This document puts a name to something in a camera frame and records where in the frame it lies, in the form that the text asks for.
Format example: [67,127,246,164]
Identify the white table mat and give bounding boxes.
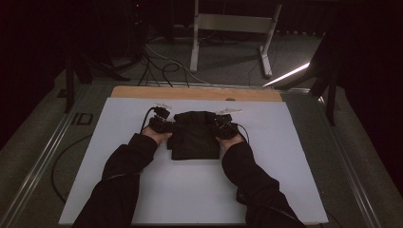
[58,96,329,226]

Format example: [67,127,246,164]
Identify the aluminium rail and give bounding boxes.
[279,88,383,228]
[0,85,93,228]

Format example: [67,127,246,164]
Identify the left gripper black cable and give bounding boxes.
[140,106,158,134]

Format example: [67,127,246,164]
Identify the white desk frame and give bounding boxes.
[189,0,283,79]

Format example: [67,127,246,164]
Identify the white floor cable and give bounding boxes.
[144,42,211,86]

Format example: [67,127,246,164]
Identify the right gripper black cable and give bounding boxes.
[236,123,251,144]

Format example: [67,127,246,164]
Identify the long black floor cable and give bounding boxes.
[50,134,93,204]

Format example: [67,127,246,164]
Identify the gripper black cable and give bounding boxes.
[140,106,158,134]
[236,123,251,144]

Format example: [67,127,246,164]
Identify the black computer tower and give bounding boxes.
[126,0,148,61]

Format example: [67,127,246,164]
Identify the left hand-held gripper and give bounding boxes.
[148,103,175,134]

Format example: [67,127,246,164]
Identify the black metal stand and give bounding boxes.
[65,53,131,114]
[308,31,338,127]

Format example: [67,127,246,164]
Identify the person's right hand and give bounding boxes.
[216,134,245,152]

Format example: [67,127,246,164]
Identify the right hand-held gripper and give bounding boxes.
[214,107,242,141]

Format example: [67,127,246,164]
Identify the black t-shirt with blue print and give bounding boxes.
[166,110,222,162]

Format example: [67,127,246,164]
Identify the person's left hand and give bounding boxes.
[141,126,173,146]

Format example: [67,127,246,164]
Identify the black coiled floor cables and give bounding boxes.
[137,47,191,88]

